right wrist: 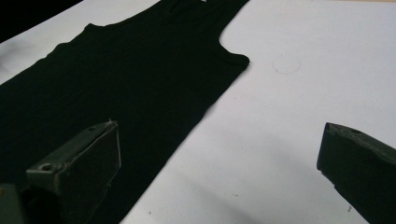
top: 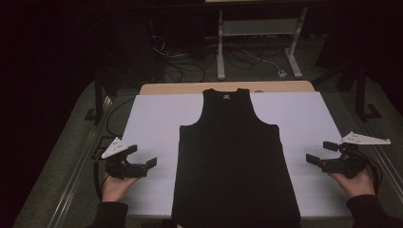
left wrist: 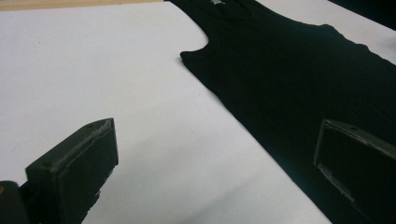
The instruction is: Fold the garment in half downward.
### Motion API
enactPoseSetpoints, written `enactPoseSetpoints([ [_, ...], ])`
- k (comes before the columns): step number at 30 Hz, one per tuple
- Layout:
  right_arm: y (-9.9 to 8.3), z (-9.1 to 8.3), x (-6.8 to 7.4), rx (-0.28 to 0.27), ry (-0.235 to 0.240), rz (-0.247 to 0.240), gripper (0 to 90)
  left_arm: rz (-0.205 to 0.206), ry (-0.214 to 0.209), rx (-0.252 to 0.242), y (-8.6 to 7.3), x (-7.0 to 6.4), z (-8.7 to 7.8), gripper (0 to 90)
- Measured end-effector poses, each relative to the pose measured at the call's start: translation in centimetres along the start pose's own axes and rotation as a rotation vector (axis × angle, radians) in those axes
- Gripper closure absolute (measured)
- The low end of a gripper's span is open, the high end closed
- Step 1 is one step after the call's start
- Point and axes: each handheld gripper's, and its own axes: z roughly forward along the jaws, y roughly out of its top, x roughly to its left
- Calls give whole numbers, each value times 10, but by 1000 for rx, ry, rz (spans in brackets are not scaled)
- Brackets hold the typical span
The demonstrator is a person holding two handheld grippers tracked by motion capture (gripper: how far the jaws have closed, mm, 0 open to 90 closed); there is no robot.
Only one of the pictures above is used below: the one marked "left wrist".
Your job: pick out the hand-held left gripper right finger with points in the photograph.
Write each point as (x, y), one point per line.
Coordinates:
(358, 168)

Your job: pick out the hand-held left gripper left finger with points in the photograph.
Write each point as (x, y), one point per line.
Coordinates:
(74, 165)

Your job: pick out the black tank top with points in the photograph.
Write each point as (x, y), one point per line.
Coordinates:
(295, 77)

